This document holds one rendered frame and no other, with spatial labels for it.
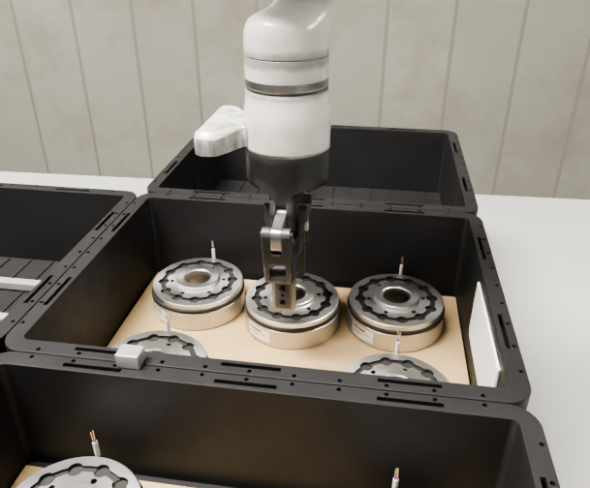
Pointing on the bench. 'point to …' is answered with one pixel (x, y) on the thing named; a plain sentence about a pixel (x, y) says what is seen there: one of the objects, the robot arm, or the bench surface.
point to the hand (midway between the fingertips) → (289, 279)
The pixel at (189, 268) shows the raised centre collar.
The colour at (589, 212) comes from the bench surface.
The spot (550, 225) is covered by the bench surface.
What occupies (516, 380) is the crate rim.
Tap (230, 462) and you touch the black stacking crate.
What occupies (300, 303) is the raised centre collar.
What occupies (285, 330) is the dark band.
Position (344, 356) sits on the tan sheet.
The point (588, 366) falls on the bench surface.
